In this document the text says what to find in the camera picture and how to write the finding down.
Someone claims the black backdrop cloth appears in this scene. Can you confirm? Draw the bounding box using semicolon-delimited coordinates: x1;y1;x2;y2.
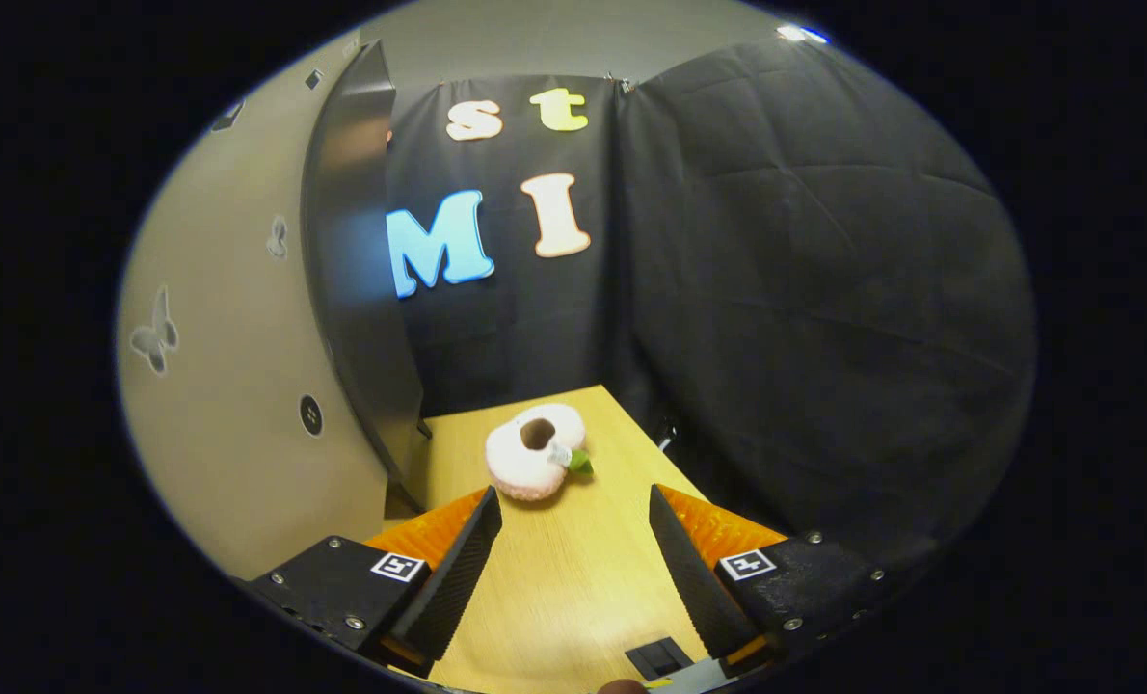
381;34;1039;579

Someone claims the white plush toy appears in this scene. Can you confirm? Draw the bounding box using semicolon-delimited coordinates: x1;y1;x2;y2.
484;402;596;503

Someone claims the beige cabinet door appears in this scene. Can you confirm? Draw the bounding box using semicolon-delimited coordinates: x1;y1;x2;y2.
116;37;411;581

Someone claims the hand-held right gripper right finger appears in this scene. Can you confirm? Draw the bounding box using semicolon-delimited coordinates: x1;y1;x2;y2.
649;485;888;678

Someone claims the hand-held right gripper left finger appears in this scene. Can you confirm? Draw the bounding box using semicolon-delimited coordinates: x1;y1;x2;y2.
241;487;504;679

